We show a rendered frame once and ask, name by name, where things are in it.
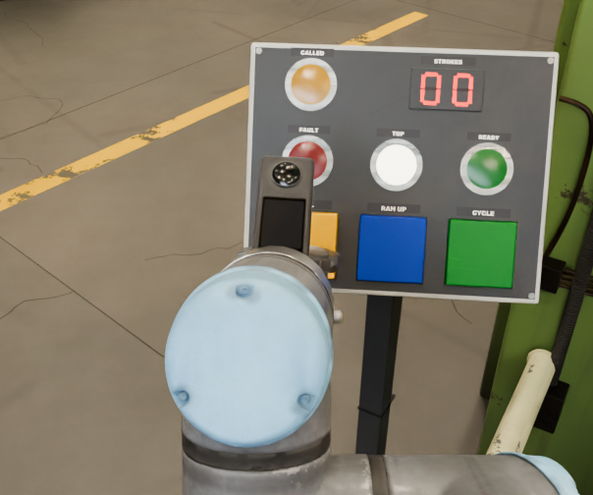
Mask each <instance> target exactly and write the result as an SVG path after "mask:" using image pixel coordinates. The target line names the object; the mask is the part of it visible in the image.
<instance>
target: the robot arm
mask: <svg viewBox="0 0 593 495"><path fill-rule="evenodd" d="M314 164H315V163H314V160H313V159H311V158H304V157H287V156H269V155H265V156H263V157H262V158H261V160H260V168H259V179H258V189H257V199H256V208H255V219H254V229H253V239H252V247H244V248H242V249H241V251H240V252H238V258H236V259H235V260H234V261H233V262H231V263H230V264H229V265H228V266H227V267H226V268H225V269H223V270H222V271H221V272H220V273H217V274H216V275H214V276H212V277H210V278H209V279H207V280H206V281H204V282H203V283H202V284H201V285H199V286H198V287H197V288H196V289H195V290H194V291H193V292H192V293H191V294H190V295H189V297H188V298H187V299H186V301H185V302H184V303H183V305H182V307H181V308H180V310H179V312H178V313H177V315H176V318H175V320H174V322H173V325H172V328H171V331H170V333H169V337H168V340H167V345H166V351H165V371H166V378H167V382H168V386H169V389H170V392H171V394H172V397H173V399H174V401H175V403H176V404H177V406H178V408H179V409H180V411H181V412H182V444H183V446H182V451H183V495H579V494H578V492H577V489H576V485H575V482H574V481H573V479H572V478H571V476H570V475H569V473H568V472H567V471H566V470H565V469H564V468H563V467H562V466H561V465H559V464H558V463H557V462H555V461H553V460H551V459H549V458H546V457H541V456H527V455H524V454H521V453H518V452H501V453H498V454H495V455H366V454H342V455H331V373H332V367H333V356H334V349H333V339H332V336H333V326H334V324H338V323H342V321H343V312H342V311H340V310H337V309H335V301H334V297H333V293H332V288H331V284H330V282H329V281H328V273H336V272H339V269H340V254H339V253H338V252H336V251H333V250H331V249H328V248H323V247H317V246H312V245H311V244H310V232H311V215H312V199H313V182H314Z"/></svg>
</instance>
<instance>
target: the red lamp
mask: <svg viewBox="0 0 593 495"><path fill-rule="evenodd" d="M289 157H304V158H311V159H313V160H314V163H315V164H314V180H315V179H317V178H319V177H320V176H321V175H322V174H323V172H324V171H325V169H326V166H327V156H326V153H325V151H324V149H323V148H322V147H321V146H320V145H319V144H317V143H315V142H313V141H303V142H300V143H298V144H296V145H295V146H294V147H293V148H292V150H291V151H290V154H289Z"/></svg>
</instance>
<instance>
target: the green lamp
mask: <svg viewBox="0 0 593 495"><path fill-rule="evenodd" d="M466 172H467V176H468V178H469V180H470V182H471V183H472V184H473V185H475V186H476V187H478V188H480V189H485V190H486V189H492V188H494V187H496V186H498V185H499V184H500V183H501V182H502V181H503V180H504V179H505V177H506V175H507V172H508V165H507V161H506V159H505V157H504V156H503V155H502V154H501V153H500V152H498V151H497V150H494V149H489V148H487V149H481V150H479V151H477V152H475V153H474V154H473V155H472V156H471V157H470V159H469V160H468V163H467V167H466Z"/></svg>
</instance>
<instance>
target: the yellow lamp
mask: <svg viewBox="0 0 593 495"><path fill-rule="evenodd" d="M291 87H292V92H293V94H294V96H295V98H296V99H297V100H298V101H300V102H302V103H304V104H309V105H312V104H317V103H319V102H321V101H323V100H324V99H325V98H326V97H327V95H328V94H329V91H330V87H331V81H330V77H329V75H328V73H327V72H326V71H325V70H324V69H323V68H322V67H320V66H318V65H313V64H308V65H304V66H302V67H300V68H298V69H297V70H296V72H295V73H294V75H293V77H292V82H291Z"/></svg>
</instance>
